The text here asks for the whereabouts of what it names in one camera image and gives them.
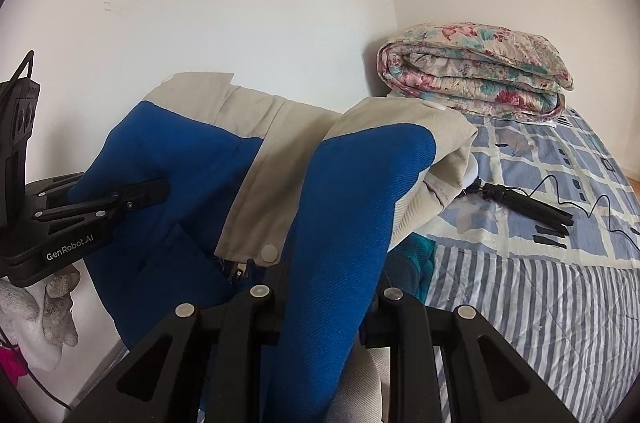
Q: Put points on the blue checked bed sheet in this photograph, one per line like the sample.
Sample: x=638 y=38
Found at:
x=550 y=148

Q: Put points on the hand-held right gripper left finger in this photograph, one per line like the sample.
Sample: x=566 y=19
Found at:
x=255 y=308

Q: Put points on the person's left hand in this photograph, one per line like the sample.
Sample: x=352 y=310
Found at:
x=55 y=308

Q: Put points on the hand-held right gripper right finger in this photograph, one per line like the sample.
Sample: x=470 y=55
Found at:
x=395 y=313

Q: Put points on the dark teal clothes pile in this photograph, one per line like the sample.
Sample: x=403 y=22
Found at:
x=415 y=263

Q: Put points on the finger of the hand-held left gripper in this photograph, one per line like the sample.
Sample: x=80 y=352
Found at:
x=50 y=192
x=135 y=195

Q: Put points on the folded floral quilt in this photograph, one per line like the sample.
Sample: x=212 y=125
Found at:
x=475 y=68

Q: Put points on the beige and blue jacket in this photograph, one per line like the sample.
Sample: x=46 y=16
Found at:
x=340 y=213

